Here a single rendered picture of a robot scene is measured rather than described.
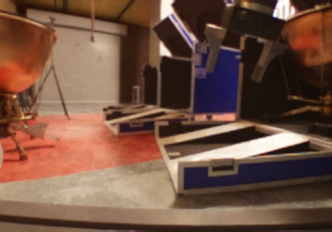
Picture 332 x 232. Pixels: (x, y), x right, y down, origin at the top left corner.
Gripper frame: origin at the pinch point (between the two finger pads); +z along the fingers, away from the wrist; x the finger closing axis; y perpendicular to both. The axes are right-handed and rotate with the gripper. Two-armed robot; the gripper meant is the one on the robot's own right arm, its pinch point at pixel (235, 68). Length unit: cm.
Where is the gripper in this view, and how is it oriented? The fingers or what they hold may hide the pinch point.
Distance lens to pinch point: 51.4
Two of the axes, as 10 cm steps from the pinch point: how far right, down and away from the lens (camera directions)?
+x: 9.8, 1.2, 1.8
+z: -2.0, 8.5, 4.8
